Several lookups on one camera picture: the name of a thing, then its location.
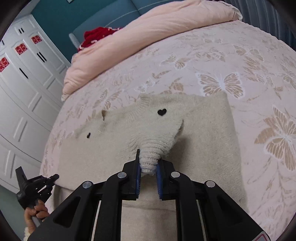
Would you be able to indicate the pink floral bedspread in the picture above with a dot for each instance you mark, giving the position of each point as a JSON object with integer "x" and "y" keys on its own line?
{"x": 254, "y": 69}

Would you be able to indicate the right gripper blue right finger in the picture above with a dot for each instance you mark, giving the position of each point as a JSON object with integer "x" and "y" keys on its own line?
{"x": 165, "y": 184}

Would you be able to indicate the cream sweater with black hearts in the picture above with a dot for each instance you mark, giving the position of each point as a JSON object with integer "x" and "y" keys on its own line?
{"x": 195, "y": 133}

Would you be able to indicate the red knitted garment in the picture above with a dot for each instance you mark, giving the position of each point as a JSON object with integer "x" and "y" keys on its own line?
{"x": 93, "y": 36}

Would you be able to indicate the grey-blue pleated curtain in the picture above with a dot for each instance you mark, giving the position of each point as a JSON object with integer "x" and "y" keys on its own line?
{"x": 263, "y": 15}

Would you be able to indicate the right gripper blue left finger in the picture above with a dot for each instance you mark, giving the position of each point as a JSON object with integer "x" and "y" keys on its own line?
{"x": 131, "y": 187}

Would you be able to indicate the teal upholstered headboard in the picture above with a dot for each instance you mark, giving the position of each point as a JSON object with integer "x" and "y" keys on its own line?
{"x": 116, "y": 15}

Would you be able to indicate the pink folded duvet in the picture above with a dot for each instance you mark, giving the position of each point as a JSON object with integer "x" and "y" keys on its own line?
{"x": 157, "y": 24}

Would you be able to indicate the left hand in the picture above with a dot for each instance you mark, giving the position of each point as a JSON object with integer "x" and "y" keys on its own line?
{"x": 39, "y": 211}

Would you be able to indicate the white wardrobe with red stickers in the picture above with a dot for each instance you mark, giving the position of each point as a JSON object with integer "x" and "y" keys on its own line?
{"x": 32, "y": 74}

